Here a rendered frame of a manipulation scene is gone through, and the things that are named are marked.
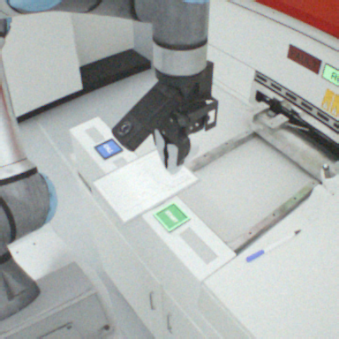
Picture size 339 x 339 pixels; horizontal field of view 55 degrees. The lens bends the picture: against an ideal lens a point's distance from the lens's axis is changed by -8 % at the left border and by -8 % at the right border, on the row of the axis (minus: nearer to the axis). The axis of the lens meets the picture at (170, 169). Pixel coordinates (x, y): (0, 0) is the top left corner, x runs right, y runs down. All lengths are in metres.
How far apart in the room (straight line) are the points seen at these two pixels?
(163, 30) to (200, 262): 0.43
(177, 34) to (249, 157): 0.69
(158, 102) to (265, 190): 0.57
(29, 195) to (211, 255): 0.38
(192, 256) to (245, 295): 0.13
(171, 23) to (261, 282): 0.47
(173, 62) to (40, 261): 0.61
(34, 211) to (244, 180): 0.58
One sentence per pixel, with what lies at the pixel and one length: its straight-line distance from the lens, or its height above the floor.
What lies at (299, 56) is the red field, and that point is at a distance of 1.07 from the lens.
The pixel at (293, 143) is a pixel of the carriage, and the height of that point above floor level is 0.88.
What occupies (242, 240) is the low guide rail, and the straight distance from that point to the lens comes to 0.85.
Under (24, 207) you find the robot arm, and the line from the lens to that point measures 0.71.
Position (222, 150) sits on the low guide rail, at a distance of 1.05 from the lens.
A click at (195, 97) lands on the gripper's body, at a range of 0.54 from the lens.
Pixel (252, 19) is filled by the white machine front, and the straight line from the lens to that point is 1.16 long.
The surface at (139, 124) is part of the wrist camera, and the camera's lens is 0.50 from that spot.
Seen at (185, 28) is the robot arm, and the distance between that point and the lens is 0.44.
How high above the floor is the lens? 1.56
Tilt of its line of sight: 46 degrees down
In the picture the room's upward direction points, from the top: straight up
